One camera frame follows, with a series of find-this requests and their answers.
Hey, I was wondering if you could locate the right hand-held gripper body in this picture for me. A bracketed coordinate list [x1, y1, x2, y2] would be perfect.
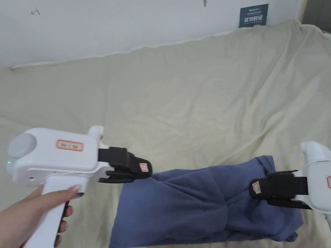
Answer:
[293, 140, 331, 228]

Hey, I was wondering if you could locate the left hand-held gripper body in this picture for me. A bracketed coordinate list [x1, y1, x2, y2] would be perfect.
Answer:
[6, 126, 128, 248]

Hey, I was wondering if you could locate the dark blue shirt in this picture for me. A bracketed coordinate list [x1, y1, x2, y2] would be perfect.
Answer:
[108, 155, 304, 248]

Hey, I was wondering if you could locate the person's left hand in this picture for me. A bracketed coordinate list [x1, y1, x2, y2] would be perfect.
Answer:
[0, 184, 80, 248]

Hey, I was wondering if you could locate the bed with beige sheet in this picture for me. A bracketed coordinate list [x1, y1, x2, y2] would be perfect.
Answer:
[0, 19, 331, 248]

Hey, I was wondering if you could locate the dark blue wall sign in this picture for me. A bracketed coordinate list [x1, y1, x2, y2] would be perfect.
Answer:
[238, 4, 269, 29]

